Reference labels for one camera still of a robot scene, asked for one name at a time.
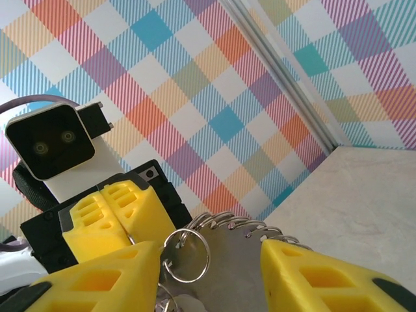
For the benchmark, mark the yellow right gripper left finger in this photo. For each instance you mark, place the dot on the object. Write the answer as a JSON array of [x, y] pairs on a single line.
[[81, 286]]

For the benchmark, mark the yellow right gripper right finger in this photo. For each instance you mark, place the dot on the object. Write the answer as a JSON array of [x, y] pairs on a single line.
[[325, 286]]

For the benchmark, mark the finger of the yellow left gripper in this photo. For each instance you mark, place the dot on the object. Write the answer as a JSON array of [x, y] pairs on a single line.
[[143, 211], [94, 237]]

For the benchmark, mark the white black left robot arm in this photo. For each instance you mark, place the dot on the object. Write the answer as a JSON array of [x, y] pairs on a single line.
[[16, 269]]

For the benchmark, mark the white left camera bracket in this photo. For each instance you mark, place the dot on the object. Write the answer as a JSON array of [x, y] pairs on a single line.
[[104, 162]]

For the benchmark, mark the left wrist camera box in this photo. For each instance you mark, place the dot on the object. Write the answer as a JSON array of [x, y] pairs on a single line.
[[48, 143]]

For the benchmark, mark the aluminium corner post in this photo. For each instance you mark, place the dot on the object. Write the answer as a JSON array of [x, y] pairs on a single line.
[[289, 86]]

